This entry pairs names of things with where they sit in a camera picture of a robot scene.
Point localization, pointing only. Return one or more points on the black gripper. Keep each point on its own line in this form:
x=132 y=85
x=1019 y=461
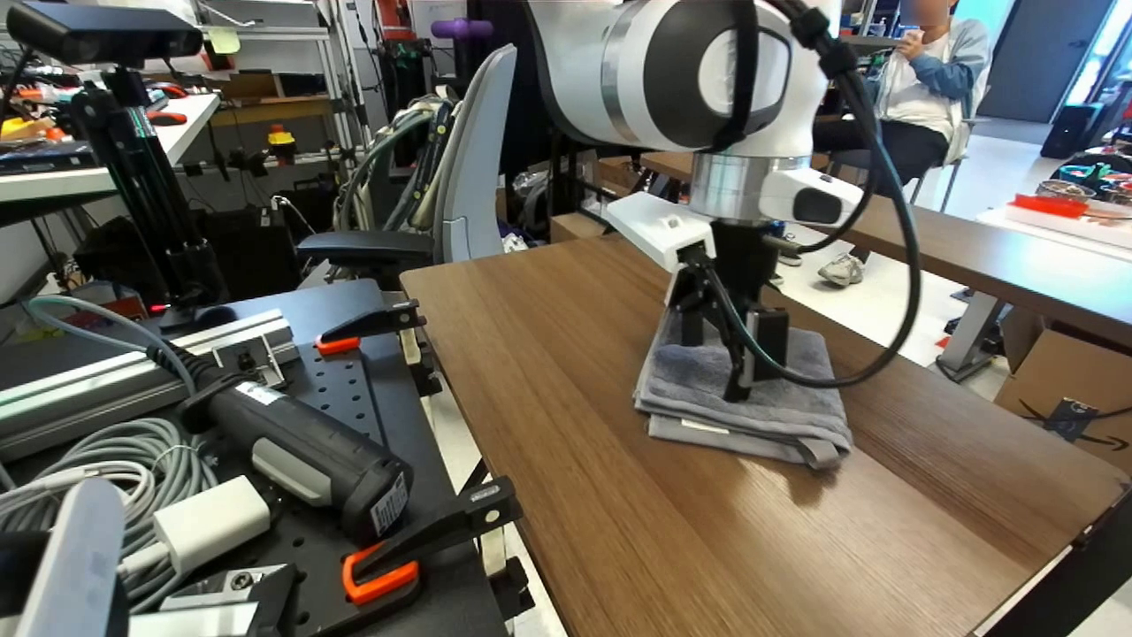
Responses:
x=745 y=258

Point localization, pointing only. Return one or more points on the grey towel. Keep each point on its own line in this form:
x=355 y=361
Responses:
x=754 y=395

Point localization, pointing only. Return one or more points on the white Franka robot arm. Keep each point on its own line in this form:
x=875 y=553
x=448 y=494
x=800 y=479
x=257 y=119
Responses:
x=638 y=70

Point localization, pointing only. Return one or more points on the small cardboard box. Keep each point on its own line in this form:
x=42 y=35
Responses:
x=601 y=179

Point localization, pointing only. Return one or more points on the grey background desk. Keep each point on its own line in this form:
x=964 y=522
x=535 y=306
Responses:
x=1011 y=265

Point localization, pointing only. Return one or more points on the grey office chair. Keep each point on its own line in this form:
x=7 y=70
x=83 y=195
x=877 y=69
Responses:
x=470 y=179

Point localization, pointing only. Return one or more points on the person in light denim jacket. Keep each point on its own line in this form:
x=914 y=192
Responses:
x=930 y=83

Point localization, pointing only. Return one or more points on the cardboard box under desk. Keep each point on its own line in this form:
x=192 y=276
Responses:
x=1062 y=371

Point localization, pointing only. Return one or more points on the red flat item on desk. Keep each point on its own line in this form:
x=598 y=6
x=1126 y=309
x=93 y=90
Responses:
x=1048 y=206

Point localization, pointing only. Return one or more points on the black orange bar clamp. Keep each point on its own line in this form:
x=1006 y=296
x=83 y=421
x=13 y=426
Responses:
x=372 y=326
x=412 y=549

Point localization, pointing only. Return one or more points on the black perforated mounting board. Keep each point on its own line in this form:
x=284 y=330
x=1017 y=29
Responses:
x=355 y=401

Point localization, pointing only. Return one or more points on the black cylindrical device with label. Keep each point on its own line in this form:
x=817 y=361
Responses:
x=306 y=455

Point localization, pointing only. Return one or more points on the yellow small object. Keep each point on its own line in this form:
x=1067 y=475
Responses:
x=280 y=135

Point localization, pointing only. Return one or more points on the white power adapter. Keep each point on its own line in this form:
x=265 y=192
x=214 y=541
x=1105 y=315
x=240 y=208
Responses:
x=214 y=523

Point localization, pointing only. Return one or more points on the white topped workbench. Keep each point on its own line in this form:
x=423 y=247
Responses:
x=73 y=179

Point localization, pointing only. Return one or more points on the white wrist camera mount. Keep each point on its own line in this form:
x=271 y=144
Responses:
x=660 y=230

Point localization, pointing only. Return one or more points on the black camera tripod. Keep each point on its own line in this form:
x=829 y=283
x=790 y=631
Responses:
x=145 y=187

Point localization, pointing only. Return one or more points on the aluminium extrusion rail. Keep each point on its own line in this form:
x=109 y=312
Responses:
x=118 y=383

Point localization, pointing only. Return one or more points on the blurred white grey post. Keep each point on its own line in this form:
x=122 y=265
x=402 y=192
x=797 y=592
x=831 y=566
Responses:
x=76 y=566

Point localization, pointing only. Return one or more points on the black stereo camera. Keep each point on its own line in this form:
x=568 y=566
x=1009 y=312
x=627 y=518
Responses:
x=88 y=29

